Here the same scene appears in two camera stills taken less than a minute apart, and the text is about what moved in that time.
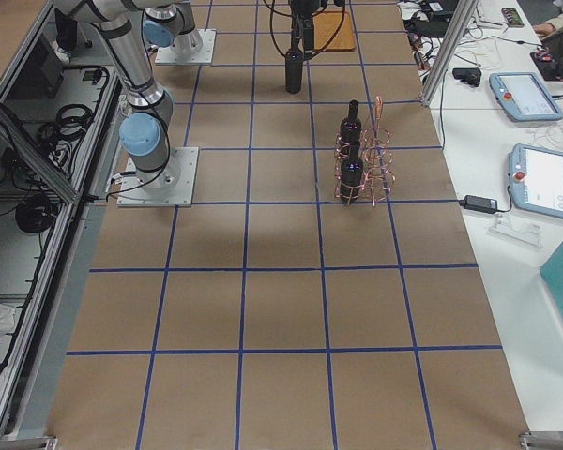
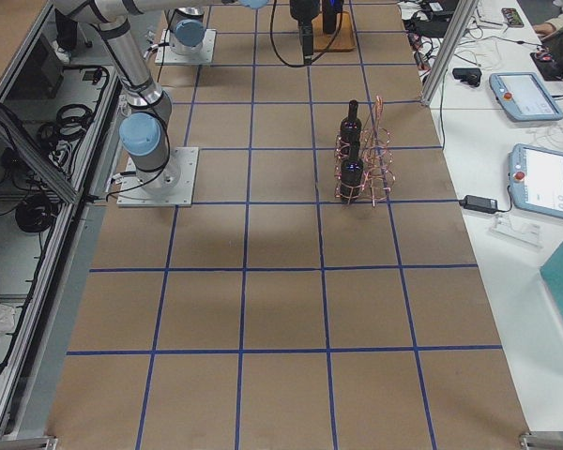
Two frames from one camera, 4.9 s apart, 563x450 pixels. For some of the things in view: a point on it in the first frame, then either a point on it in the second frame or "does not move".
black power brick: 479,203 does not move
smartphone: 512,18 does not move
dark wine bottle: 294,71 → 329,16
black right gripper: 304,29 does not move
